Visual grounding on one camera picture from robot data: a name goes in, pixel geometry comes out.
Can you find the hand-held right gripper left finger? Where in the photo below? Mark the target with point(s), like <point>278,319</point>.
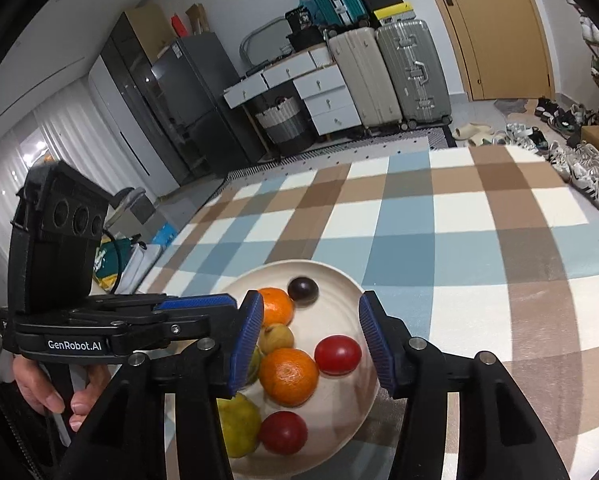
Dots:
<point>244,345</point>

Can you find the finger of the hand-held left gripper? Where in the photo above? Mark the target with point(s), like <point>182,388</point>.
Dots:
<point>189,325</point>
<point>199,302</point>

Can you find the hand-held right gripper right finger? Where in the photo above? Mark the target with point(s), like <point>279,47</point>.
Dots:
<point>374,345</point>

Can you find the yellow lime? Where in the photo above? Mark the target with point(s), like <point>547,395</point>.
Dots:
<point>254,365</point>

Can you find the brown longan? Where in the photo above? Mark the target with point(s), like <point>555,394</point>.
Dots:
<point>277,337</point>

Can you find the red tomato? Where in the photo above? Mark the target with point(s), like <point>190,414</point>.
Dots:
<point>283,432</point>
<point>338,355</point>

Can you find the orange mandarin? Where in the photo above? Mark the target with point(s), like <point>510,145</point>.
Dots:
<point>289,376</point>
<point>277,305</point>

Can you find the cream round plate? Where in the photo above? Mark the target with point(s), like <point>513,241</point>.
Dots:
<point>329,310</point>

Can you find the dark purple plum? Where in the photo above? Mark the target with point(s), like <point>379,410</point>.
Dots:
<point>303,290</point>

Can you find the green yellow citrus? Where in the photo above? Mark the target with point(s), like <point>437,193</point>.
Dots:
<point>239,427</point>

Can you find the person's left hand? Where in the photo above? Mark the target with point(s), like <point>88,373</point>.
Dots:
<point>34,380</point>

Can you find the green yellow bag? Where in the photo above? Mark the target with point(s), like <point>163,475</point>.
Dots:
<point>112,260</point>

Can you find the white plastic basket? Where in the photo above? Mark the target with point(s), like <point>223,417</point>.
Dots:
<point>142,265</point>

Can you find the blue box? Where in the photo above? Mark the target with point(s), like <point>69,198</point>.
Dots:
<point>165,235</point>

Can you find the checkered blanket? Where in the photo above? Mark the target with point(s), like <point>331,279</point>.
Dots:
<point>454,260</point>

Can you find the white curtain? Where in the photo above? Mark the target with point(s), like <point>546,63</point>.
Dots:
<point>64,130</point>

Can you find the white wardrobe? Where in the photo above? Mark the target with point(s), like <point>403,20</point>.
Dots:
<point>109,110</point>

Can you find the grey white laundry basket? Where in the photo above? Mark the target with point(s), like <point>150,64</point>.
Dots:
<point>284,127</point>

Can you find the dark glass cabinet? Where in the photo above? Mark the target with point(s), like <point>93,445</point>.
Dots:
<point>129,80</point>

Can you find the black white patterned rug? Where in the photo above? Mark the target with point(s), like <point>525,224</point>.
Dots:
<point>359,141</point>

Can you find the grey refrigerator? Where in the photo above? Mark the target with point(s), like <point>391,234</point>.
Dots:
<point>194,90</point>

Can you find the white drawer desk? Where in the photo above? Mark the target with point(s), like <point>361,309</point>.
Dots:
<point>324,90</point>

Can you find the large cardboard box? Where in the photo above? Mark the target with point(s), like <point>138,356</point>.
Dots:
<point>147,25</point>

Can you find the beige suitcase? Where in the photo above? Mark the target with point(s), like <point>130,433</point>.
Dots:
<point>364,80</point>

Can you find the red bag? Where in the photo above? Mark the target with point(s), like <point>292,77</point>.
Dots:
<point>179,26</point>

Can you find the pile of shoes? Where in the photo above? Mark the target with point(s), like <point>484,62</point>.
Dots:
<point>584,170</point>

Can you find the grey door mat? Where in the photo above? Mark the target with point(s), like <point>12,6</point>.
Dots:
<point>509,105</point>

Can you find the silver suitcase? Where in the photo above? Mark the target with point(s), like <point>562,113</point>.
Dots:
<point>414,70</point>

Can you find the black printed box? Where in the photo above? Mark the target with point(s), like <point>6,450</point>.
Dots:
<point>299,19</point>

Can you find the wooden door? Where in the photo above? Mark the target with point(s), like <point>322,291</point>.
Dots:
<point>494,35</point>

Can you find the row of sneakers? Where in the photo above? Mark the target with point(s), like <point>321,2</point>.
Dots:
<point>592,30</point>

